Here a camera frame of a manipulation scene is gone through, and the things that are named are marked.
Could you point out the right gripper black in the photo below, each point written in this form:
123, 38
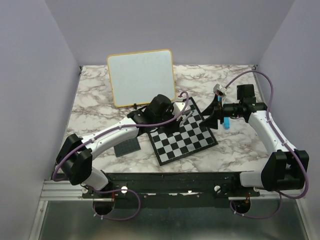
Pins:
217, 108

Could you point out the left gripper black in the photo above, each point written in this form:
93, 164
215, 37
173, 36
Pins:
174, 128

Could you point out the yellow framed whiteboard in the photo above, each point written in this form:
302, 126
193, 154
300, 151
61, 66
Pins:
137, 77

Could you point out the white whiteboard marker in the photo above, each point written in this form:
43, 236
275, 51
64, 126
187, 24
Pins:
184, 119

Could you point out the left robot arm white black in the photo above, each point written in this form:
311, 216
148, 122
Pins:
76, 155

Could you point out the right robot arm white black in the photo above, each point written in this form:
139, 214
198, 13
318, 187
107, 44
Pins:
285, 165

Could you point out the blue cylindrical eraser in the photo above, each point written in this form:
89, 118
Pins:
226, 123

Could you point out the black white chessboard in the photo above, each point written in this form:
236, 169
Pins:
190, 139

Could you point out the dark grey lego baseplate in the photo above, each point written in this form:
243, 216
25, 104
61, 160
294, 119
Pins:
126, 147

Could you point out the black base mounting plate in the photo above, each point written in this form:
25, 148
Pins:
173, 190

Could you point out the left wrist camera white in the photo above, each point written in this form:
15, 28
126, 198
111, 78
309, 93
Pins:
180, 108

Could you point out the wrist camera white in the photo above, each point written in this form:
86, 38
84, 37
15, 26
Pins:
220, 90
180, 108

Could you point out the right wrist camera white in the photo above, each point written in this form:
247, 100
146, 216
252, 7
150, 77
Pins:
220, 90

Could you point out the aluminium rail frame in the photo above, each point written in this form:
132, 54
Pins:
285, 169

